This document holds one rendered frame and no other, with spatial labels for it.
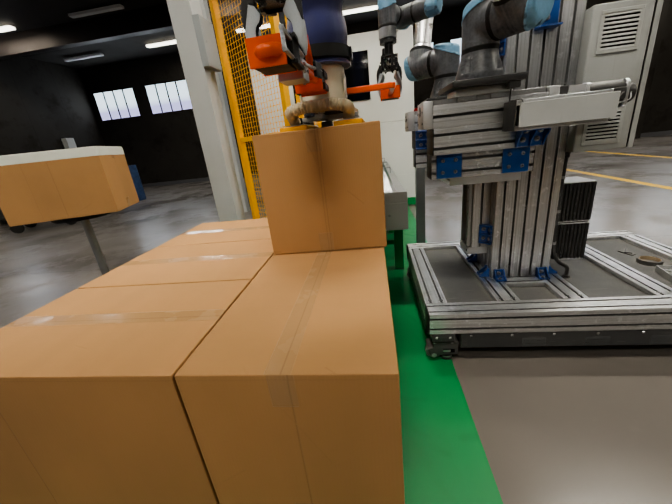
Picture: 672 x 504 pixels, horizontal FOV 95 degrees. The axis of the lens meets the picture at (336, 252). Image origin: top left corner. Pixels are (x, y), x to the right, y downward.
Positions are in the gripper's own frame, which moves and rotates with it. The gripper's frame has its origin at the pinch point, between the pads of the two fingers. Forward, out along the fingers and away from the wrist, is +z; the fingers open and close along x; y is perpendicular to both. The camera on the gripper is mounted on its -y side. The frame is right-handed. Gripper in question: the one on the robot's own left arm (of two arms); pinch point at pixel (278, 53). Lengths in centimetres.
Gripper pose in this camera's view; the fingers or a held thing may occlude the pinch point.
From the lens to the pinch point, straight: 72.7
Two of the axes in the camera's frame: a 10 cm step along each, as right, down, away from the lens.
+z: 1.1, 9.3, 3.4
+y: 1.2, -3.5, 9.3
